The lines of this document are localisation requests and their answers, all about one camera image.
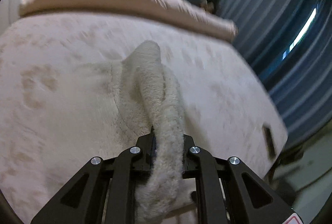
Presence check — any cream knitted sweater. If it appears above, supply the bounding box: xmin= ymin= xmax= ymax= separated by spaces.
xmin=75 ymin=41 xmax=185 ymax=223

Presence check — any pink butterfly bed blanket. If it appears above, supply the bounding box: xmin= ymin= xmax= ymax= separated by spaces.
xmin=1 ymin=12 xmax=288 ymax=223

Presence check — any blue striped curtain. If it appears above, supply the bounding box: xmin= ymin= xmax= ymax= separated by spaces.
xmin=217 ymin=0 xmax=331 ymax=149

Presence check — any beige folded duvet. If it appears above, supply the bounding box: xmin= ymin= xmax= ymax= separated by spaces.
xmin=18 ymin=0 xmax=237 ymax=42

